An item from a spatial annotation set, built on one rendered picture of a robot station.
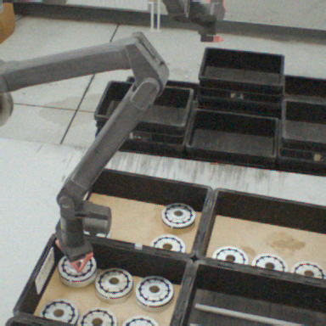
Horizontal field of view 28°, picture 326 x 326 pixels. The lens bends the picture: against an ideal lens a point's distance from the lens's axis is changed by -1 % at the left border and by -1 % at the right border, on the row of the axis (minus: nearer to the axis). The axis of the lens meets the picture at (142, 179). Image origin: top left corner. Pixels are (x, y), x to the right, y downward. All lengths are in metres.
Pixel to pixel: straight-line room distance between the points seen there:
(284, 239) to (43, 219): 0.79
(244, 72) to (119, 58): 2.03
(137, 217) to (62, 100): 2.11
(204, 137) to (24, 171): 1.00
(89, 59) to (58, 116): 2.50
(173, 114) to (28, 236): 1.13
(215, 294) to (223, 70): 1.77
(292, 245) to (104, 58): 0.87
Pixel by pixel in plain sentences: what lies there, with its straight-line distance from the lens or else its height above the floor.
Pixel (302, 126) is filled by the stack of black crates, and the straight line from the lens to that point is 3.03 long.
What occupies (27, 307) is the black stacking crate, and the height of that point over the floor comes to 0.88.
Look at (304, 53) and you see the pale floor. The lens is 4.61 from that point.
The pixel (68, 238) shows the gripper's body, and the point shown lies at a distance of 1.67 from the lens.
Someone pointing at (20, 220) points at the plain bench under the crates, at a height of 0.70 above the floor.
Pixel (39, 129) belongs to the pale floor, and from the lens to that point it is 3.80.
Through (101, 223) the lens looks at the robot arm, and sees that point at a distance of 1.61.
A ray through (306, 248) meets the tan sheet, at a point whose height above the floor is 0.83.
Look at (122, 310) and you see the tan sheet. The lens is 1.77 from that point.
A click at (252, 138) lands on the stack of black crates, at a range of 3.09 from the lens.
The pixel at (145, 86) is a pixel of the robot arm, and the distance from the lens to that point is 1.36.
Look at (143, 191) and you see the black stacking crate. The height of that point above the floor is 0.87.
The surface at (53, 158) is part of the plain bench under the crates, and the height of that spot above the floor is 0.70.
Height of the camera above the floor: 2.22
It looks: 41 degrees down
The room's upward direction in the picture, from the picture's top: straight up
